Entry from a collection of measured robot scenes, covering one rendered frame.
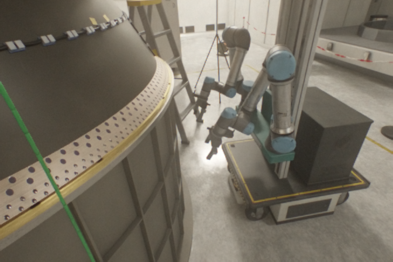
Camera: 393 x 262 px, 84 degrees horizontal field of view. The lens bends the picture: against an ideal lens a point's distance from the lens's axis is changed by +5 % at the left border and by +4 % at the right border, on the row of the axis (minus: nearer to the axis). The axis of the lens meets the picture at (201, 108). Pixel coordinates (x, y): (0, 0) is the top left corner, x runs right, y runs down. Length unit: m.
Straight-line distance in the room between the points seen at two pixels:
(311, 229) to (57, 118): 1.81
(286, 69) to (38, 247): 1.00
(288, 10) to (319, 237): 1.57
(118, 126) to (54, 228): 0.32
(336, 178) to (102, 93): 1.67
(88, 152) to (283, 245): 1.53
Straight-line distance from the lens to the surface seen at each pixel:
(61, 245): 0.83
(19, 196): 0.68
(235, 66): 1.53
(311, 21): 1.30
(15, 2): 0.82
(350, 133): 1.67
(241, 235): 1.87
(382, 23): 6.92
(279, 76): 0.99
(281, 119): 1.12
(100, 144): 0.73
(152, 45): 2.26
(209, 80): 1.57
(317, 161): 1.68
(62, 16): 0.87
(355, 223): 2.20
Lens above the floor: 1.60
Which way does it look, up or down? 29 degrees down
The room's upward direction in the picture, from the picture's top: 2 degrees counter-clockwise
